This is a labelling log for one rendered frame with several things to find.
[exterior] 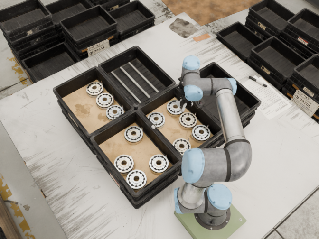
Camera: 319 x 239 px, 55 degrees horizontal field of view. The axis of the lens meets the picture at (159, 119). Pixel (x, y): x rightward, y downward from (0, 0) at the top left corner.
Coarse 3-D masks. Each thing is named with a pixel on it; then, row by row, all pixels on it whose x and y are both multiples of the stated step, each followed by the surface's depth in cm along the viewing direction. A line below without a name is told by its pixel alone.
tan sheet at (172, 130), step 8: (160, 112) 179; (184, 112) 179; (168, 120) 176; (176, 120) 176; (168, 128) 173; (176, 128) 173; (168, 136) 170; (176, 136) 170; (184, 136) 171; (192, 144) 168; (200, 144) 168
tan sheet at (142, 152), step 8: (120, 136) 169; (144, 136) 170; (104, 144) 166; (112, 144) 166; (120, 144) 166; (128, 144) 167; (136, 144) 167; (144, 144) 167; (152, 144) 167; (104, 152) 163; (112, 152) 164; (120, 152) 164; (128, 152) 164; (136, 152) 164; (144, 152) 164; (152, 152) 164; (160, 152) 165; (112, 160) 161; (136, 160) 162; (144, 160) 162; (168, 160) 162; (136, 168) 159; (144, 168) 159; (168, 168) 160; (152, 176) 157; (136, 192) 152
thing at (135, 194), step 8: (136, 112) 166; (120, 120) 163; (144, 120) 165; (104, 128) 160; (160, 136) 159; (96, 144) 155; (168, 144) 156; (112, 168) 149; (120, 176) 146; (160, 176) 146; (128, 184) 144; (152, 184) 145
